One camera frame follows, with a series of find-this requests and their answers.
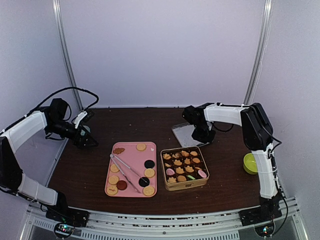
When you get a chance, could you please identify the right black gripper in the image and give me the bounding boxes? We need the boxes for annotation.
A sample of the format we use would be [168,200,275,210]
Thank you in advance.
[192,122,216,143]

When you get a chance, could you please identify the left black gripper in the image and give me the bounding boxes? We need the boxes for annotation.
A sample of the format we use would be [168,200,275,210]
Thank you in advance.
[46,118,98,149]

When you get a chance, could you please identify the silver tin lid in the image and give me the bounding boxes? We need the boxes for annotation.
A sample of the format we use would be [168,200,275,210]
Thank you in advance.
[171,122,208,148]

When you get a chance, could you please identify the metal serving tongs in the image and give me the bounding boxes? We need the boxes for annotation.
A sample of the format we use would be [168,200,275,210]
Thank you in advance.
[109,154,142,194]

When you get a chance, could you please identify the gingerbread brown leaf cookie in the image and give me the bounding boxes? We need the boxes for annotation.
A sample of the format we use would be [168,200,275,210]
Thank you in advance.
[113,147,125,155]

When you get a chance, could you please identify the pink sandwich cookie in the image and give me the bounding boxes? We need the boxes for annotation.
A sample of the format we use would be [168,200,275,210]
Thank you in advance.
[197,169,207,178]
[165,168,175,176]

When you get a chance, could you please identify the gold cookie tin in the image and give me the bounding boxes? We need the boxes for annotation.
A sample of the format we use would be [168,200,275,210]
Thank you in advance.
[160,146,210,192]

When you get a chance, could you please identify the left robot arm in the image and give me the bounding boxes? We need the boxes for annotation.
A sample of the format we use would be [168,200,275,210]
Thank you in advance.
[0,98,98,222]

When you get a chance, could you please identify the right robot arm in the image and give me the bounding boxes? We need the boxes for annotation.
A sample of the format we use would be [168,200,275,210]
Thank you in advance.
[182,103,281,221]

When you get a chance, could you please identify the pale blue ceramic bowl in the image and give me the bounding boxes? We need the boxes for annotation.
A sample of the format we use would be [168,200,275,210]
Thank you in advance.
[81,125,91,135]

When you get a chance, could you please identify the yellow cookie under chip cookie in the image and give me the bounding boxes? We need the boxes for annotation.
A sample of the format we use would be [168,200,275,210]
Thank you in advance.
[110,163,120,173]

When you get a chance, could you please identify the yellow dotted cookie left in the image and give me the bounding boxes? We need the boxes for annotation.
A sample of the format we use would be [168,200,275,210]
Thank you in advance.
[108,175,120,185]

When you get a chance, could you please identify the yellow dotted cookie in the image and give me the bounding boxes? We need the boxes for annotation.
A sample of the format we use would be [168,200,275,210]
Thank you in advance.
[144,168,156,178]
[108,175,120,185]

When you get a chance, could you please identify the yellow cookie with pink sword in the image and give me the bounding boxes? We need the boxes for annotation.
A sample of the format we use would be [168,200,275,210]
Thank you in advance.
[106,185,118,196]

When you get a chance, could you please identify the pink plastic tray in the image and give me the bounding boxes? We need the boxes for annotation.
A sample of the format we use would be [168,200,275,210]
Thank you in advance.
[104,141,157,198]

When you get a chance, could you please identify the brown chocolate cookie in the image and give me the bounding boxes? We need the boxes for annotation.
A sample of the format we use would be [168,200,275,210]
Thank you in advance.
[116,180,128,191]

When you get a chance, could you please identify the lone yellow sandwich cookie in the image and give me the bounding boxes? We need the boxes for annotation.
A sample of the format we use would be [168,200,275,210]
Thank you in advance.
[136,143,147,152]

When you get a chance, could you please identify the green plastic bowl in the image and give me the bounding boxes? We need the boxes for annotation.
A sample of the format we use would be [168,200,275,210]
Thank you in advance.
[243,153,258,175]

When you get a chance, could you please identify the black sandwich cookie upper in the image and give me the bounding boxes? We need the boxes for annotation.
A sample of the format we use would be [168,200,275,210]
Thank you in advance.
[144,159,155,169]

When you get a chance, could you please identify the black sandwich cookie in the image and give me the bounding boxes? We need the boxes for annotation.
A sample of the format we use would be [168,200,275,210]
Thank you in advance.
[138,177,150,188]
[144,159,155,169]

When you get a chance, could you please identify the yellow dotted cookie middle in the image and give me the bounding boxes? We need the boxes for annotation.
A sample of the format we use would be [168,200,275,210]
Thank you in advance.
[144,168,156,178]

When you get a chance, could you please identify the black sandwich cookie lower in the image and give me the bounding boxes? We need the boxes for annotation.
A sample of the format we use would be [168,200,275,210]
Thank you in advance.
[138,177,150,188]

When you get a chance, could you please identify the yellow dotted cookie corner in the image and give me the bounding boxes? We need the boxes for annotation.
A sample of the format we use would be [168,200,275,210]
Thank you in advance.
[143,185,156,197]

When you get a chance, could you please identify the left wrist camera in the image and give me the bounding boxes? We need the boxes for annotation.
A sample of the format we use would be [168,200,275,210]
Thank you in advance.
[71,110,95,129]

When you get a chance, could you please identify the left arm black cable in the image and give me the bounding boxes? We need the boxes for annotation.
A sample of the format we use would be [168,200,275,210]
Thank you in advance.
[24,86,100,113]

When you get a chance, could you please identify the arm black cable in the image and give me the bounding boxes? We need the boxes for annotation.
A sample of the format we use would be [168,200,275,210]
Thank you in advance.
[24,86,100,113]
[264,134,283,181]

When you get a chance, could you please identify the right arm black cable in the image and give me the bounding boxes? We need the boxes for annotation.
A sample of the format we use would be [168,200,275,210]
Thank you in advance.
[264,134,283,181]

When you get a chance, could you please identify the right aluminium frame post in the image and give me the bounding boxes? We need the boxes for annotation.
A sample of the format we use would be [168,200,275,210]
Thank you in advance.
[243,0,274,105]

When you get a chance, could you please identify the aluminium frame post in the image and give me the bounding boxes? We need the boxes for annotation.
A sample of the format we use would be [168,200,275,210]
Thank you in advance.
[52,0,84,114]
[243,0,274,105]

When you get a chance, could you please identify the front aluminium rail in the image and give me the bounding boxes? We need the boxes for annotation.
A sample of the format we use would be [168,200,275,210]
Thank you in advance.
[17,197,310,240]

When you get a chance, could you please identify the left aluminium frame post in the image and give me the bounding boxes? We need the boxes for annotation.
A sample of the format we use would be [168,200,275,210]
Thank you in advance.
[52,0,84,114]

